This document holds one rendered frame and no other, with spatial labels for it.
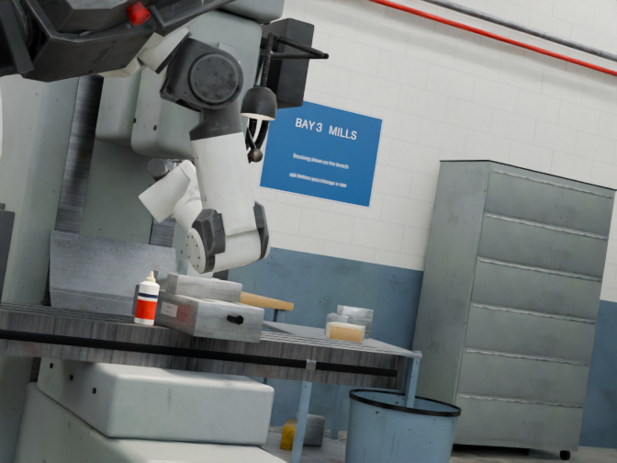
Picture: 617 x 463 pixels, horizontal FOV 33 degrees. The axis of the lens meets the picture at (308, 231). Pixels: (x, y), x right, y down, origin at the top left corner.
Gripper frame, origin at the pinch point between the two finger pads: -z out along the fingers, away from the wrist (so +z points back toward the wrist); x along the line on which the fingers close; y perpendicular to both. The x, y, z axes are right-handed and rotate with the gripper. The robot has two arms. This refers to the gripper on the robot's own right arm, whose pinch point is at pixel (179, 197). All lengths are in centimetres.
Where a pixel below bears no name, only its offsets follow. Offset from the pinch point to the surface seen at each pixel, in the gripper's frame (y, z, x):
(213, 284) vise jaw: 17.2, 4.6, -10.2
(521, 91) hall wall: -150, -563, -216
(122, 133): -11.9, -4.8, 14.5
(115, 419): 44, 29, 4
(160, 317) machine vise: 25.8, 2.6, -0.2
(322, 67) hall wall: -128, -489, -58
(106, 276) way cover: 20.0, -28.3, 15.5
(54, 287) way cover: 24.3, -21.0, 25.9
